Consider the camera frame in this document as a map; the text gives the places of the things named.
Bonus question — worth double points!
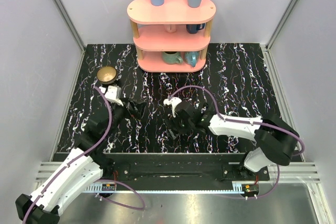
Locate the gold bowl with dark rim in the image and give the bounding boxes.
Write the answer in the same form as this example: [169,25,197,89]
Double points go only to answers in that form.
[97,66,118,84]

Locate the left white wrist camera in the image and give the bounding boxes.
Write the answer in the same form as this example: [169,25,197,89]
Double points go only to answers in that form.
[99,86,123,106]

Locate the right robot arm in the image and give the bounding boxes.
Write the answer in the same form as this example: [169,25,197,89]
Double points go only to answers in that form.
[163,97,299,180]

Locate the dark blue mug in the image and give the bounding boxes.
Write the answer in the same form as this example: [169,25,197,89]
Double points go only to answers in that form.
[186,23,206,34]

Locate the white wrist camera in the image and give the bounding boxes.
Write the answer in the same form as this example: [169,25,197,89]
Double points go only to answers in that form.
[163,97,182,118]
[99,86,123,106]

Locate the green ceramic mug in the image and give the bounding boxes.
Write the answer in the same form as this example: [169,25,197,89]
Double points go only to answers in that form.
[162,51,183,65]

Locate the light blue ceramic mug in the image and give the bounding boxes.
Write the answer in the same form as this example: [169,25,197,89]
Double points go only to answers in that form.
[184,51,200,67]

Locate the pink mug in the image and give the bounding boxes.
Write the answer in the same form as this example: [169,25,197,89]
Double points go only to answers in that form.
[164,24,176,33]

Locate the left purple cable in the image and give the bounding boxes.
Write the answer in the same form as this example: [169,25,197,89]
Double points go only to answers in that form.
[22,86,145,224]

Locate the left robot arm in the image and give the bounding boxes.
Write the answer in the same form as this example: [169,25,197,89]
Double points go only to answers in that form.
[15,98,146,223]

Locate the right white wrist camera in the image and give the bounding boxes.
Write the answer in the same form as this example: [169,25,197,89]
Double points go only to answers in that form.
[163,97,182,118]

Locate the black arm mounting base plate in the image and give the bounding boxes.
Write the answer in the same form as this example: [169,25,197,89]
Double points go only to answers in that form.
[90,153,269,181]

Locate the pink three-tier wooden shelf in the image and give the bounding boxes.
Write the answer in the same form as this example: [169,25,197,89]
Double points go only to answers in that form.
[127,0,216,72]

